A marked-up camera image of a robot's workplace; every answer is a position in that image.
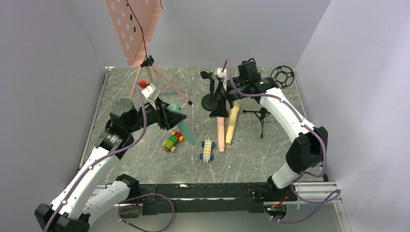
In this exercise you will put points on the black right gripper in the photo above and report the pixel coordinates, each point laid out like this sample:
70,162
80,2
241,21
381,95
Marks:
221,84

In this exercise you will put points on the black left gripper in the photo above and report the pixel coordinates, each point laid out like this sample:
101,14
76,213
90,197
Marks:
163,116

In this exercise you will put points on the black round-base mic stand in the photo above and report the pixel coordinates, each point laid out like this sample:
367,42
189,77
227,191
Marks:
215,103

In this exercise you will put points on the teal green microphone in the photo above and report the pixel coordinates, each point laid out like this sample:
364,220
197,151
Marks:
183,126

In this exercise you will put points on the yellow cream microphone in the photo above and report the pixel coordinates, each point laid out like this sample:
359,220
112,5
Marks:
231,123

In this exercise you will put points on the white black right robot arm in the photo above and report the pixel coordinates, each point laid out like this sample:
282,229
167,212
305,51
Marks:
309,143

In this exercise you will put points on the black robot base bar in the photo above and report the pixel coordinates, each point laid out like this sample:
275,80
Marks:
163,204

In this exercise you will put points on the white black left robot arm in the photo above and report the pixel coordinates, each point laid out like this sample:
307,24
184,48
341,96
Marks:
76,208

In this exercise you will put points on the pink music stand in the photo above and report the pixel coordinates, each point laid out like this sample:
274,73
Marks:
135,22

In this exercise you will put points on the red green brick car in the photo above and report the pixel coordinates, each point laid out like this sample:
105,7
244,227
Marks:
175,138

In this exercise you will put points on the pink microphone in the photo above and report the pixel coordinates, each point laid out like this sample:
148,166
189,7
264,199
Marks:
221,134

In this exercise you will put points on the white blue brick car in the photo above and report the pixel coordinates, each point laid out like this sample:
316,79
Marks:
206,156

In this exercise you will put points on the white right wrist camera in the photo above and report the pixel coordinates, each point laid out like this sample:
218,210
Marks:
220,73

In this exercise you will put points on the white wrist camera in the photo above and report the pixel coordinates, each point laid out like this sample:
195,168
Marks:
220,73
149,91

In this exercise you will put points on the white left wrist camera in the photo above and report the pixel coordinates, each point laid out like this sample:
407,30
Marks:
149,91

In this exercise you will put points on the aluminium table edge rail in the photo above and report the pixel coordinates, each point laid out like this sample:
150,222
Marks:
96,109

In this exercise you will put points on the front aluminium rail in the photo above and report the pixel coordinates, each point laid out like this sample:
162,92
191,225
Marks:
317,192

